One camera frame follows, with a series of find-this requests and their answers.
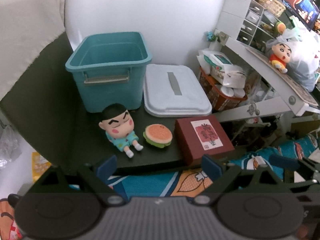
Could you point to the yellow packet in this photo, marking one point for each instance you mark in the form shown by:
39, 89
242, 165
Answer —
37, 165

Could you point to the small hamburger plush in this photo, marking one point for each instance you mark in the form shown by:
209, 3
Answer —
280, 27

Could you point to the hamburger toy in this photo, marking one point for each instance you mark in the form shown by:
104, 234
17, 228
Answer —
157, 135

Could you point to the white drawer organizer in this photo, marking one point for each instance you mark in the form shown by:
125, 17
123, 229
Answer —
232, 12

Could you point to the cartoon boy plush red shirt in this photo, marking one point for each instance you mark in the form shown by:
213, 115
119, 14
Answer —
277, 55

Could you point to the patterned table mat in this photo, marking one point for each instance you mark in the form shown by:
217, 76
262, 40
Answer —
297, 90

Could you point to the teal plastic storage bin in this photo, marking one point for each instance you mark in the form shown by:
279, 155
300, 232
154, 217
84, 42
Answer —
112, 92

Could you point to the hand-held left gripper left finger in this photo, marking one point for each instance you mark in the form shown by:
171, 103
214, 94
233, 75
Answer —
107, 167

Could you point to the crumpled clear plastic bag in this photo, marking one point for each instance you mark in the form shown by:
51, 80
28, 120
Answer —
8, 145

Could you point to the beige curtain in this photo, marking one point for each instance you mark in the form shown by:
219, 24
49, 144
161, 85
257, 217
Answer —
25, 30

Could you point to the white bin lid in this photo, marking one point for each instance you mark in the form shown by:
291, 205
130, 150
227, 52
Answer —
160, 92

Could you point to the white tissue pack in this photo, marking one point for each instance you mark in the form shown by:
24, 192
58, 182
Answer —
232, 76

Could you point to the cartoon boy figurine blue pajamas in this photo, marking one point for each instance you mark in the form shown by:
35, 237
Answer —
117, 127

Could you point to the red printed bag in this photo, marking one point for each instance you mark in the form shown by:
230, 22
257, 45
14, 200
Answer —
7, 220

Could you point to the black object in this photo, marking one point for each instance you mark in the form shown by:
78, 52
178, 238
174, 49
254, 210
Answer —
13, 200

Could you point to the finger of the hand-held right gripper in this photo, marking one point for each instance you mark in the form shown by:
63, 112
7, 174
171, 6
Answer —
282, 161

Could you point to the wicker basket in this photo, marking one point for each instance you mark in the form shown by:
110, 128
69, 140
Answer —
271, 6

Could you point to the wet wipes pack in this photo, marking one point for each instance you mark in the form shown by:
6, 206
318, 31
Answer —
220, 60

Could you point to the orange plastic basket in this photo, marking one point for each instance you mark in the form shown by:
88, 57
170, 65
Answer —
220, 101

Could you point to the monitor screen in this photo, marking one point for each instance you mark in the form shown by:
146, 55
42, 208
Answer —
300, 2

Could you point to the white round container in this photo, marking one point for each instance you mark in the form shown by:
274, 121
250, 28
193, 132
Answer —
239, 93
226, 91

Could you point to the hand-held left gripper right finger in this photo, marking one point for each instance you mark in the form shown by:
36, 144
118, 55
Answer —
211, 167

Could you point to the blue flower ornament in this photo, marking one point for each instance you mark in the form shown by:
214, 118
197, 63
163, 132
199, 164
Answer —
211, 36

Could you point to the printed cartoon blanket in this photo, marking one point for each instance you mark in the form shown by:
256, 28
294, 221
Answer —
155, 185

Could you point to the white side table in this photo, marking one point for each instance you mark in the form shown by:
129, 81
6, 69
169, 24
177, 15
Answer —
250, 50

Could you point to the dark green panel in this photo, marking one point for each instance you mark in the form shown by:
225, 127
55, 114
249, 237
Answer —
37, 92

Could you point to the dark red box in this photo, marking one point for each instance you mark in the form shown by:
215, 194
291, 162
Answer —
185, 135

